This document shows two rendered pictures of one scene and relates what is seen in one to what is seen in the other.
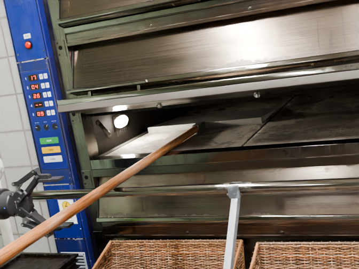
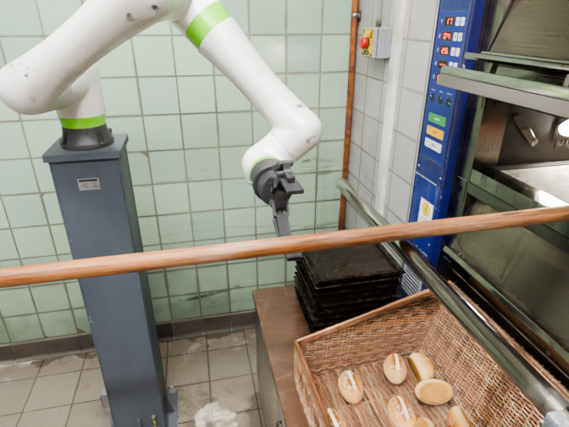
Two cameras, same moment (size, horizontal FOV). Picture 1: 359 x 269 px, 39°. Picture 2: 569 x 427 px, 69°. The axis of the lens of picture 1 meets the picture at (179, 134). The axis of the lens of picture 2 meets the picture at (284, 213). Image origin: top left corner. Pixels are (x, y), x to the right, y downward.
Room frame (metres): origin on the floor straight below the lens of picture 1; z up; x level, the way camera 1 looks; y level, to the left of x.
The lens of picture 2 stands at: (0.96, -0.19, 1.54)
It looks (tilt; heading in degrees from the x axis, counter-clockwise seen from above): 25 degrees down; 54
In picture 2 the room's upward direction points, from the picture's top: straight up
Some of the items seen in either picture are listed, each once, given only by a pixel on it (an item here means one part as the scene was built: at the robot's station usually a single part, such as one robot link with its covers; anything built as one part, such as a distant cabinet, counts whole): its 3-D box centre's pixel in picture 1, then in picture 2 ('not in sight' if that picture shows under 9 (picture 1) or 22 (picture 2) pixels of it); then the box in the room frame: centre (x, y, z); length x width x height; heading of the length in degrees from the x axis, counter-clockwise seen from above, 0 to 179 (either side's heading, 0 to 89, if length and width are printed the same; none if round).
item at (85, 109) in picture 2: not in sight; (74, 91); (1.19, 1.13, 1.36); 0.16 x 0.13 x 0.19; 38
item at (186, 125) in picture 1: (214, 117); not in sight; (2.45, -0.18, 1.20); 0.55 x 0.36 x 0.03; 67
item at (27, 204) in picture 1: (18, 203); (277, 192); (1.44, 0.49, 1.20); 0.09 x 0.07 x 0.08; 66
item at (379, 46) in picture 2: not in sight; (376, 42); (2.19, 0.93, 1.46); 0.10 x 0.07 x 0.10; 66
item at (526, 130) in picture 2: (102, 128); (523, 129); (2.10, 0.31, 1.28); 0.09 x 0.02 x 0.09; 156
